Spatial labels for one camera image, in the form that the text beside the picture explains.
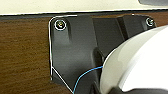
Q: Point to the white bowl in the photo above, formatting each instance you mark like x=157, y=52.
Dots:
x=143, y=56

